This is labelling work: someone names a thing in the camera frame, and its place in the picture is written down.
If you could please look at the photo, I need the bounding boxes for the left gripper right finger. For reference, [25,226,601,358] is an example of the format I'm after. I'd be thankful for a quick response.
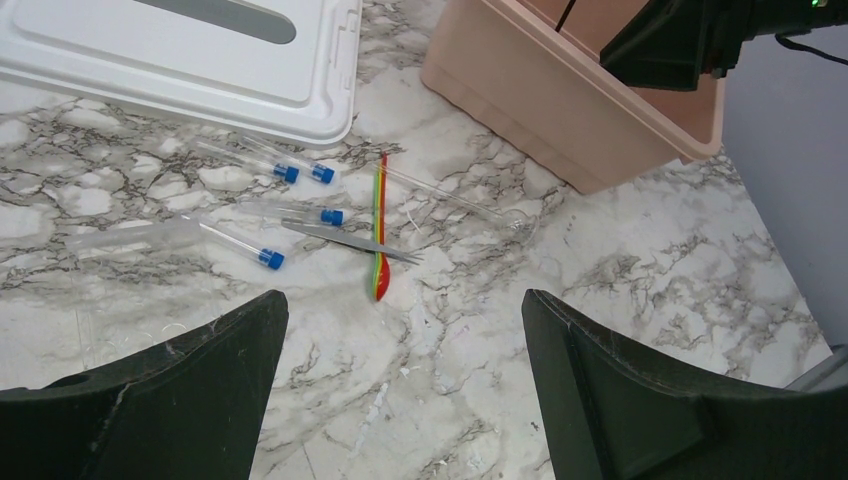
[522,290,847,479]

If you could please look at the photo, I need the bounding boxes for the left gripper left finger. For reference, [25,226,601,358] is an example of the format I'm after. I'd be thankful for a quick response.
[1,290,289,479]

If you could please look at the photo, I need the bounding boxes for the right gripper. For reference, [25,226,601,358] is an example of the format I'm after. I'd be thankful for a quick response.
[600,0,847,92]

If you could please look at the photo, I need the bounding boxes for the black wire tripod stand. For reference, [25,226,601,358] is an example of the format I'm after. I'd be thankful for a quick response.
[555,0,576,32]

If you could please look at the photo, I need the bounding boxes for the clear glass stirring rod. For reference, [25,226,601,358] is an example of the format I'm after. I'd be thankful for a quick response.
[372,164,539,244]

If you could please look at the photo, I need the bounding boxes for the pink plastic bin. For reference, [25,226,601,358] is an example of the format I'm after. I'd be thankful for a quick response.
[421,0,725,194]

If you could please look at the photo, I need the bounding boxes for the blue-capped test tube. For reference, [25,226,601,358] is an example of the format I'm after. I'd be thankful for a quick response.
[239,134,335,184]
[189,139,300,184]
[179,214,285,271]
[237,200,344,227]

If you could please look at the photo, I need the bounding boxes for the red yellow green spatula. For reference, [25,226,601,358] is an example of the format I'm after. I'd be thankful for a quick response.
[372,153,391,302]

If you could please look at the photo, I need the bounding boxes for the white plastic lid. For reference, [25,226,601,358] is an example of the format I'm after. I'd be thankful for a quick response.
[1,1,362,149]

